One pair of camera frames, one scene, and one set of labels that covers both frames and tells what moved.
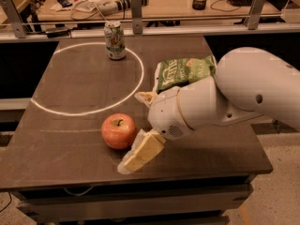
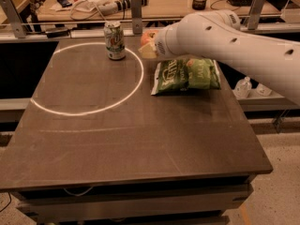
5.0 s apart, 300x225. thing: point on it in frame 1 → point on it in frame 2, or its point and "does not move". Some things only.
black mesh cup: x=199 y=2 does not move
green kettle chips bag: x=172 y=73 does not move
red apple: x=118 y=130 → x=147 y=37
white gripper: x=164 y=113 → x=161 y=45
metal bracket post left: x=14 y=17 does not move
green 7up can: x=114 y=39 does not move
